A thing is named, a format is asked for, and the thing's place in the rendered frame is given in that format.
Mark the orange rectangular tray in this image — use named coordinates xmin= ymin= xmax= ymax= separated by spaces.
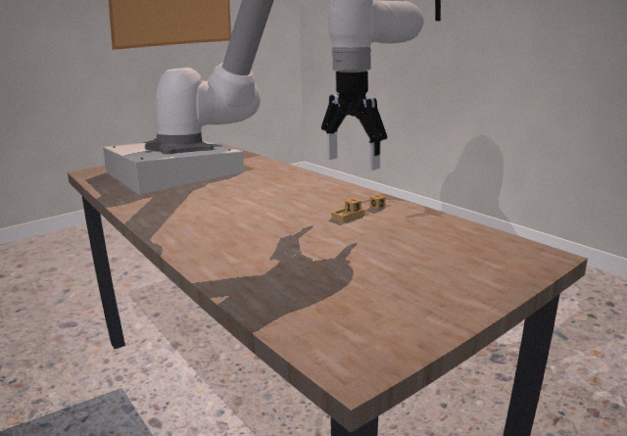
xmin=331 ymin=208 xmax=364 ymax=222

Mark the tan wooden number cube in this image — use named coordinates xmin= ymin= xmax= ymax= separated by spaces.
xmin=345 ymin=198 xmax=362 ymax=213
xmin=370 ymin=194 xmax=385 ymax=210

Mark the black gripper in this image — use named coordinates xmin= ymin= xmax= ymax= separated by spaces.
xmin=321 ymin=71 xmax=387 ymax=170

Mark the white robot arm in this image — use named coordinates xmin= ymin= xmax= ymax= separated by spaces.
xmin=144 ymin=0 xmax=424 ymax=155

